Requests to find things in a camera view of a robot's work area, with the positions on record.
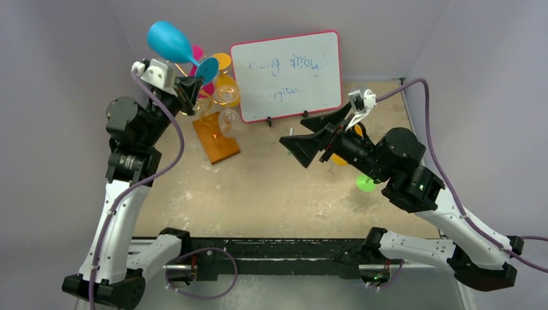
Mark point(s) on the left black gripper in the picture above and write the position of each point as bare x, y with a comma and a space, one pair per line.
187, 87

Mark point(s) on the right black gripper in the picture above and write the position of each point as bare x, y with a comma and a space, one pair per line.
329, 141

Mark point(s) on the pink plastic wine glass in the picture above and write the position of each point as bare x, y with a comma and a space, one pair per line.
200, 56

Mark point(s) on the orange plastic wine glass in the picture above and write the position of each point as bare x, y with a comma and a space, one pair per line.
340, 159

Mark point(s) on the yellow plastic wine glass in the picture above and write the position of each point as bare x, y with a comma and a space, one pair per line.
225, 65

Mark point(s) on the blue plastic wine glass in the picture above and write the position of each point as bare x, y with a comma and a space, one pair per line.
173, 45

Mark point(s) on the clear wine glass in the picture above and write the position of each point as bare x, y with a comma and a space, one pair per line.
228, 119

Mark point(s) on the gold wire wine glass rack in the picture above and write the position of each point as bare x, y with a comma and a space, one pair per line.
216, 146

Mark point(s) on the green plastic wine glass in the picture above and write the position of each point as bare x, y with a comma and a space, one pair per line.
365, 183

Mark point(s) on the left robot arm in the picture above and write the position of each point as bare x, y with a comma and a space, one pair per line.
111, 277

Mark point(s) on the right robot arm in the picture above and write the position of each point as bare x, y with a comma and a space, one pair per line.
478, 257

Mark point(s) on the pink framed whiteboard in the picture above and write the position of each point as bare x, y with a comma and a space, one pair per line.
288, 76

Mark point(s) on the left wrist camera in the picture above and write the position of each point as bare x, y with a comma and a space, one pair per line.
157, 74

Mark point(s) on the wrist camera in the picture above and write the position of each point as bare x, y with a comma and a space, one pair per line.
157, 74
362, 102

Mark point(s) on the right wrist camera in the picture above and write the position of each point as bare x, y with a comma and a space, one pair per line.
362, 102

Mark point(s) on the black aluminium base frame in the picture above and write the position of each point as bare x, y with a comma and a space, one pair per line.
215, 256

